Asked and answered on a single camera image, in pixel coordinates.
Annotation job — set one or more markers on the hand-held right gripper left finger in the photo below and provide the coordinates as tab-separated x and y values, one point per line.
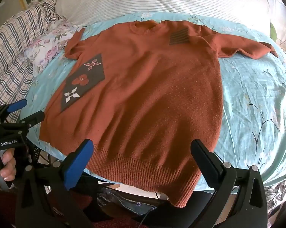
78	162

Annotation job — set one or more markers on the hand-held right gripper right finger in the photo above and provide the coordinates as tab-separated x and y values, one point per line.
202	161

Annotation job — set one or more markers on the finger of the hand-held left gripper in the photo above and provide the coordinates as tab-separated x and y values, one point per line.
34	118
17	105

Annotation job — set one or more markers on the orange knit sweater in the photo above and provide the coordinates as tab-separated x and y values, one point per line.
143	95

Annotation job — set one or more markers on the person's left hand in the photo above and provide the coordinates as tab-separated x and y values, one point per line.
8	168

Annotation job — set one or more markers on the plaid cloth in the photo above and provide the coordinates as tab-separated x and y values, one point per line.
17	52

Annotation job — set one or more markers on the silver plastic bag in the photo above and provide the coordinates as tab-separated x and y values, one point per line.
119	199

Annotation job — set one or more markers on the pink floral pillow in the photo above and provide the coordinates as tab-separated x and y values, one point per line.
48	47

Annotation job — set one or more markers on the light blue floral bedsheet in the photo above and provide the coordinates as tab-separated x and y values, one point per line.
252	104

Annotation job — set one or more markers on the grey floral blanket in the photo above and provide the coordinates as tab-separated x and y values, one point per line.
277	192

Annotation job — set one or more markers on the white striped pillow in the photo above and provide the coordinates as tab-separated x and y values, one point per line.
152	0

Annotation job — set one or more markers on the white leaf print cloth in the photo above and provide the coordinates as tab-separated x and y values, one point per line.
278	11

